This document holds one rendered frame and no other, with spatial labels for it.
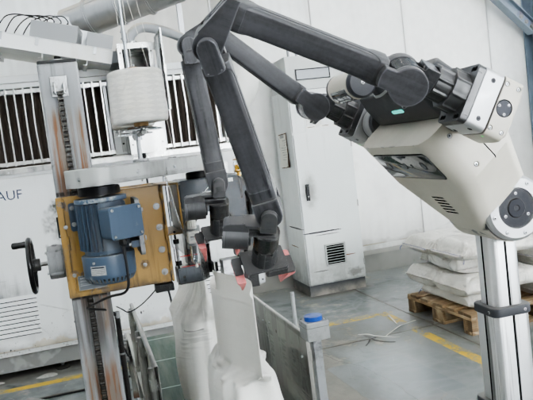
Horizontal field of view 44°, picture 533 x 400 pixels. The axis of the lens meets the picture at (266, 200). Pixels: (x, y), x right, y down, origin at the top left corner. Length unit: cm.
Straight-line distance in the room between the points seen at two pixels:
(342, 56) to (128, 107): 81
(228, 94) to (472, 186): 59
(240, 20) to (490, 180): 69
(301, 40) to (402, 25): 583
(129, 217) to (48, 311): 312
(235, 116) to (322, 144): 462
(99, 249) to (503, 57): 622
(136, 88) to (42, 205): 299
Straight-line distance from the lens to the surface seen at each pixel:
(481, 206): 159
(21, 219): 483
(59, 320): 492
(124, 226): 183
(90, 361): 222
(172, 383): 316
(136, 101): 189
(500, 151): 154
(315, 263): 593
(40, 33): 463
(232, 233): 142
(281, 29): 124
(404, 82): 127
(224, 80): 126
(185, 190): 210
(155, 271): 212
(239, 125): 130
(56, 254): 214
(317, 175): 587
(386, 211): 683
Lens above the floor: 142
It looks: 5 degrees down
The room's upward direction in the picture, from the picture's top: 7 degrees counter-clockwise
